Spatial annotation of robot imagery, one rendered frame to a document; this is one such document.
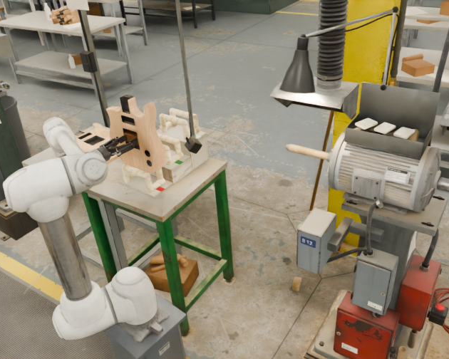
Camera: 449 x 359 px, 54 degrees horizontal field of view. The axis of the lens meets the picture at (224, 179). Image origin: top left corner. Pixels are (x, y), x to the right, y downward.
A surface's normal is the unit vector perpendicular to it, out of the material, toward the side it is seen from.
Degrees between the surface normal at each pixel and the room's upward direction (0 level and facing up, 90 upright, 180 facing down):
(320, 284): 0
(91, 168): 64
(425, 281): 0
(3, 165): 90
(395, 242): 90
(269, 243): 0
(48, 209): 95
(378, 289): 90
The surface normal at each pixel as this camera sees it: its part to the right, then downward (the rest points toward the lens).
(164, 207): -0.07, -0.84
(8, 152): 0.81, 0.28
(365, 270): -0.55, 0.49
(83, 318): 0.36, 0.43
